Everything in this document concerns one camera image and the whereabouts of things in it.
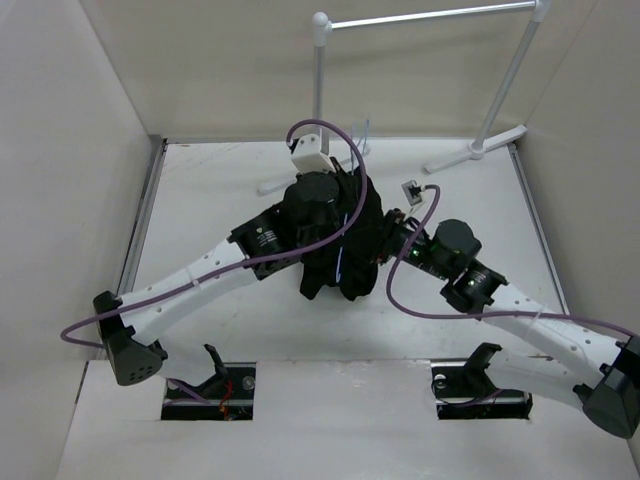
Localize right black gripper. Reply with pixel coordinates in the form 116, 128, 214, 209
336, 208, 453, 281

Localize black trousers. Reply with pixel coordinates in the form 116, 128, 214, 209
299, 177, 383, 301

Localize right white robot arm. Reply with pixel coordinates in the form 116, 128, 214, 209
379, 209, 639, 439

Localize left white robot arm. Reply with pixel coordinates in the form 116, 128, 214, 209
93, 169, 366, 399

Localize white clothes rack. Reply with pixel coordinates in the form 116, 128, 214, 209
257, 0, 552, 196

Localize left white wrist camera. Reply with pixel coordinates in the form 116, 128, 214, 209
290, 133, 335, 174

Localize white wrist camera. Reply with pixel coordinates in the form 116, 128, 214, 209
401, 180, 424, 207
290, 133, 335, 174

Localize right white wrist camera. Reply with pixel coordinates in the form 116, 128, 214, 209
401, 180, 424, 207

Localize right aluminium table rail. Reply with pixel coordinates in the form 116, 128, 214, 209
508, 142, 569, 313

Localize aluminium table rail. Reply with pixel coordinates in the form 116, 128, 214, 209
508, 142, 569, 313
107, 134, 167, 294

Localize left aluminium table rail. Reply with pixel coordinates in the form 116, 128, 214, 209
107, 134, 167, 294

